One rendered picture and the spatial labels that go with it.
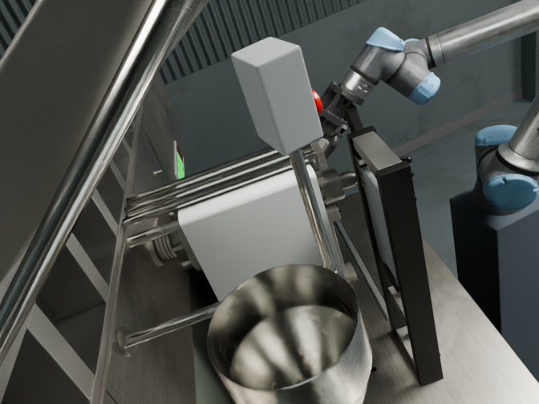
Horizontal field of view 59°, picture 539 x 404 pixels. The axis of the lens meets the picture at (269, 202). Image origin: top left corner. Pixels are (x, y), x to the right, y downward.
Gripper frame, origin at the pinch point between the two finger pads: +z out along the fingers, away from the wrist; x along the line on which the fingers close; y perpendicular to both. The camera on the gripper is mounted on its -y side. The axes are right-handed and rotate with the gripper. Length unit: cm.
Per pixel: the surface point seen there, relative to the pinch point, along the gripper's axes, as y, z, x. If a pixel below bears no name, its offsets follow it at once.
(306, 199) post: 28, -12, 58
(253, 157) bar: 24.1, -3.9, 27.1
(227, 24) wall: 4, 0, -167
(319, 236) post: 23, -9, 58
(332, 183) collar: 9.1, -7.0, 29.4
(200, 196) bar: 30.9, 4.2, 34.1
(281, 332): 26, -1, 68
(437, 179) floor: -154, 10, -141
